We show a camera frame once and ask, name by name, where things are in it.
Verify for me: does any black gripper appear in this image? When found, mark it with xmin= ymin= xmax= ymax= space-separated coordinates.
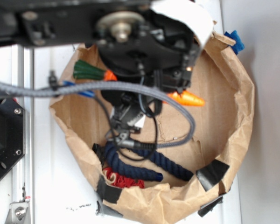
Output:
xmin=96 ymin=10 xmax=198 ymax=92

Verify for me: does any orange toy carrot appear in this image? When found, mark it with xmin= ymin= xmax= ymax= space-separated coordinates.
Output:
xmin=73 ymin=60 xmax=205 ymax=106

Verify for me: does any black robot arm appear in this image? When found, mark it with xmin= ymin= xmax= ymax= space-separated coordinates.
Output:
xmin=0 ymin=0 xmax=198 ymax=92

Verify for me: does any white paper tag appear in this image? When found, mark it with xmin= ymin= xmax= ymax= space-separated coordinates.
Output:
xmin=150 ymin=0 xmax=214 ymax=49

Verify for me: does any blue tape right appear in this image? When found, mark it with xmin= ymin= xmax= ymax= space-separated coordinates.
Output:
xmin=224 ymin=30 xmax=245 ymax=55

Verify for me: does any brown paper bag tray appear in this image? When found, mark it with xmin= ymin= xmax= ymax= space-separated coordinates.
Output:
xmin=50 ymin=33 xmax=255 ymax=224

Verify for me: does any red crumpled cloth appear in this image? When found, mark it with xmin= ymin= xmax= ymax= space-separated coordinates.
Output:
xmin=102 ymin=167 xmax=145 ymax=189

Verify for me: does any black tape lower right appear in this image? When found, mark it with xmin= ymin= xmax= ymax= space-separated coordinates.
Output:
xmin=196 ymin=160 xmax=230 ymax=191

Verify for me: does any black tape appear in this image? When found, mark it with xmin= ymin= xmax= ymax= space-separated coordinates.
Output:
xmin=196 ymin=160 xmax=230 ymax=191
xmin=97 ymin=175 xmax=122 ymax=204

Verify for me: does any black tape bottom left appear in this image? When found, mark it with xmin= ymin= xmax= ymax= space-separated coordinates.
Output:
xmin=97 ymin=175 xmax=122 ymax=204

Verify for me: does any black tape bottom right edge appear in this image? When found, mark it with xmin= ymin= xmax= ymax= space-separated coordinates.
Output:
xmin=197 ymin=196 xmax=223 ymax=217

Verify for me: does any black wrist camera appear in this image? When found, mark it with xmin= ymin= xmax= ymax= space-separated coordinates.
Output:
xmin=101 ymin=90 xmax=162 ymax=140

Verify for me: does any navy blue twisted rope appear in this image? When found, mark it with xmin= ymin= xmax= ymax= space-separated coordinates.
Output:
xmin=103 ymin=142 xmax=194 ymax=182

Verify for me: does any aluminium extrusion rail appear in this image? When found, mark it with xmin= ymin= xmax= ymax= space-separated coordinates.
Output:
xmin=12 ymin=45 xmax=35 ymax=224

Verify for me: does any grey braided cable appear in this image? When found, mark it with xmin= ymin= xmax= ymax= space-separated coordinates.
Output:
xmin=0 ymin=79 xmax=196 ymax=150

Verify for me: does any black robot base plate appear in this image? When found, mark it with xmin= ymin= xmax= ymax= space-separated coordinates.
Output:
xmin=0 ymin=99 xmax=25 ymax=181

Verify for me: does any metal corner bracket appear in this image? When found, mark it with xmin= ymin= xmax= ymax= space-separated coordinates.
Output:
xmin=5 ymin=202 xmax=31 ymax=224

